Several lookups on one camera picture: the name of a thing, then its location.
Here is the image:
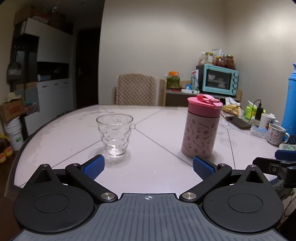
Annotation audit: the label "pink printed bottle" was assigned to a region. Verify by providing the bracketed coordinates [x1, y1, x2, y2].
[181, 111, 221, 157]

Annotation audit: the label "cardboard box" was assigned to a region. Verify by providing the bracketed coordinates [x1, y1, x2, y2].
[0, 97, 26, 123]

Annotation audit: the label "straw hat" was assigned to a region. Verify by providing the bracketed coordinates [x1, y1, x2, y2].
[3, 92, 23, 103]

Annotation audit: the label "white bucket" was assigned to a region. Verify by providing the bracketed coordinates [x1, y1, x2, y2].
[5, 118, 24, 151]

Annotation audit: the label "black phone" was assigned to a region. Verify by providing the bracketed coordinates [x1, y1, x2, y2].
[226, 115, 251, 129]

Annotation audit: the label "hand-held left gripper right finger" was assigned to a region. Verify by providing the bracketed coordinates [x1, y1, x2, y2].
[179, 156, 270, 204]

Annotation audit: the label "blue thermos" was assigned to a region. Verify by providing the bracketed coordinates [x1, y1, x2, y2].
[281, 63, 296, 136]

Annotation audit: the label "green jar with orange lid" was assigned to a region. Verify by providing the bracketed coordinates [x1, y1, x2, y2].
[166, 71, 180, 89]

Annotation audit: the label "colourful plastic bags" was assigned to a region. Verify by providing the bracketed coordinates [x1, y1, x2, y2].
[24, 101, 39, 114]

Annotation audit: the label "dark door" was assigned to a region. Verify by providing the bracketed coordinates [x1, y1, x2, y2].
[75, 28, 101, 109]

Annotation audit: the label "black cable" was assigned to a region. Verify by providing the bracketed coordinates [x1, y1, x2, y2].
[220, 100, 263, 121]

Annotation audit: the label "standing snack bag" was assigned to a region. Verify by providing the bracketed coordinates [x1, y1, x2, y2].
[190, 71, 200, 91]

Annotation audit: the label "teal toaster oven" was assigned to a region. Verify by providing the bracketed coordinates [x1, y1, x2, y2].
[196, 64, 239, 97]

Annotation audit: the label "small red-filled glass jar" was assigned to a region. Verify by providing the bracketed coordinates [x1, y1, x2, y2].
[214, 56, 226, 68]

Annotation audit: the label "pink bottle cap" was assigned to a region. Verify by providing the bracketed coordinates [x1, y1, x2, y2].
[187, 94, 223, 114]

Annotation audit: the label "wooden shelf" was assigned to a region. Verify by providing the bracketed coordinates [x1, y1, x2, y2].
[159, 79, 243, 107]

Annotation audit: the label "white and black cabinet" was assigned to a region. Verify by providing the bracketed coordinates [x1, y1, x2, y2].
[10, 18, 75, 138]

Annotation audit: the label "blue and white packet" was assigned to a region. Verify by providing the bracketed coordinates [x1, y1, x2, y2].
[250, 126, 269, 140]

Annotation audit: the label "hanging dark bag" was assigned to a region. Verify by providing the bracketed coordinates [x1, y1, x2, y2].
[6, 50, 23, 85]

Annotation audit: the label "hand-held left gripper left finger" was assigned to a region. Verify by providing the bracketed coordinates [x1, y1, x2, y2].
[26, 155, 118, 202]

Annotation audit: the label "patterned mug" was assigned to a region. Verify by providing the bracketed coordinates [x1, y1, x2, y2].
[266, 123, 290, 146]

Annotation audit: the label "white mug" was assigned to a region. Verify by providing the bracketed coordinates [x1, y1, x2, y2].
[259, 113, 279, 130]

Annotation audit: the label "quilted beige chair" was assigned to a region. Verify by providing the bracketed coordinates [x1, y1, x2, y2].
[112, 74, 159, 106]

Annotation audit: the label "clear glass cup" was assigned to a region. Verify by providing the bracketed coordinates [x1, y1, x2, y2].
[96, 114, 134, 158]

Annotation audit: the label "cardboard boxes on cabinet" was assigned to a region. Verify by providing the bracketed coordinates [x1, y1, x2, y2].
[14, 6, 74, 36]

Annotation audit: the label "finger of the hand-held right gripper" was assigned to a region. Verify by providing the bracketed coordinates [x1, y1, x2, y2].
[253, 157, 287, 173]
[276, 149, 296, 160]

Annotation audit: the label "tall red-filled glass jar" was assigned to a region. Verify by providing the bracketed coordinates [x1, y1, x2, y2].
[224, 55, 235, 70]

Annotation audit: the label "green tissue pack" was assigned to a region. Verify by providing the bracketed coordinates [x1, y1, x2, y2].
[245, 100, 261, 119]

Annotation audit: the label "yellow bread bag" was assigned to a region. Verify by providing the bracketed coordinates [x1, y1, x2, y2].
[222, 104, 245, 117]

